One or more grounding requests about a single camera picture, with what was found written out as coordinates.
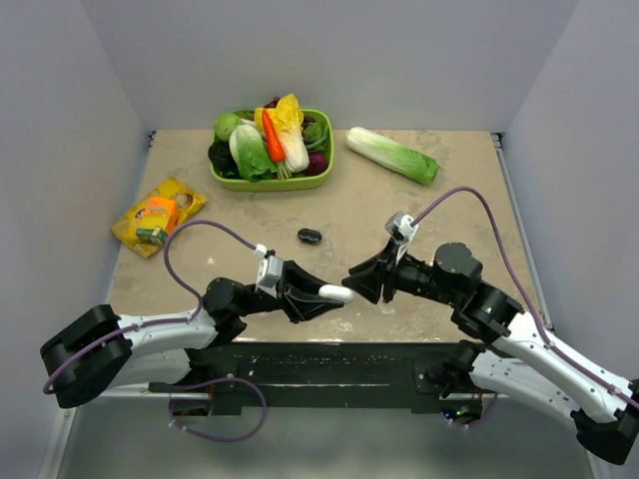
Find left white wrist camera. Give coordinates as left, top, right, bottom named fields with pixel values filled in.
left=254, top=243, right=284, bottom=298

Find yellow leaf cabbage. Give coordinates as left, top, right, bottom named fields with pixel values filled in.
left=254, top=94, right=309, bottom=179

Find orange green small box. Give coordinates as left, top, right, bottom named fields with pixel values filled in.
left=136, top=197, right=179, bottom=245

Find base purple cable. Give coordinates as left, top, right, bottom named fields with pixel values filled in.
left=159, top=373, right=268, bottom=442
left=447, top=391, right=500, bottom=430

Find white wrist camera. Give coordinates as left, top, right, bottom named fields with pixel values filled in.
left=254, top=243, right=284, bottom=298
left=384, top=212, right=419, bottom=264

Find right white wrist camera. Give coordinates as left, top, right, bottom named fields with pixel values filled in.
left=384, top=212, right=419, bottom=264

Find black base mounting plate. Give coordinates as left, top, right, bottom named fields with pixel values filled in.
left=150, top=340, right=492, bottom=418

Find green plastic vegetable tray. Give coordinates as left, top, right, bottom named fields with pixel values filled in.
left=210, top=108, right=335, bottom=193

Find napa cabbage on table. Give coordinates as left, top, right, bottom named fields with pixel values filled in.
left=345, top=127, right=439, bottom=186

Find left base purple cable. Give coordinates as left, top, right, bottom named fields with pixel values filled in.
left=159, top=373, right=268, bottom=442

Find yellow snack bag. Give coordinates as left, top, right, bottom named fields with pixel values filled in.
left=112, top=177, right=208, bottom=258

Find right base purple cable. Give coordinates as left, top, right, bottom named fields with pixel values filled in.
left=447, top=391, right=500, bottom=430

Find dark black vegetable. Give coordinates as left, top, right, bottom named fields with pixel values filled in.
left=208, top=141, right=237, bottom=171

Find green white bok choy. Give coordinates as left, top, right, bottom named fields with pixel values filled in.
left=229, top=125, right=277, bottom=182

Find dark green spinach leaves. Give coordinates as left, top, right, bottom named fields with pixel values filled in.
left=303, top=121, right=328, bottom=153

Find black earbud case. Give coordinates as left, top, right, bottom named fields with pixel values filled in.
left=297, top=228, right=322, bottom=245

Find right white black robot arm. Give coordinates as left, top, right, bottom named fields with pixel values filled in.
left=342, top=242, right=638, bottom=465

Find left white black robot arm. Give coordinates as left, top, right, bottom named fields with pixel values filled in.
left=40, top=256, right=353, bottom=409

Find round green vegetable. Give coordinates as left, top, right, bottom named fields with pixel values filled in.
left=214, top=113, right=244, bottom=142

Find aluminium front rail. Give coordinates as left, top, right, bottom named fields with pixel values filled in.
left=99, top=384, right=210, bottom=399

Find purple beet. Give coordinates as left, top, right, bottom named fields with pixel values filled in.
left=304, top=152, right=328, bottom=177

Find orange toy carrot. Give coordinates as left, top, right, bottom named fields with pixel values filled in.
left=262, top=110, right=287, bottom=164

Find white earbud charging case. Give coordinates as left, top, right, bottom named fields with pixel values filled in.
left=318, top=284, right=354, bottom=304

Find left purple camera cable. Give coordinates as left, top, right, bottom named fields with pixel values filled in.
left=42, top=219, right=261, bottom=395

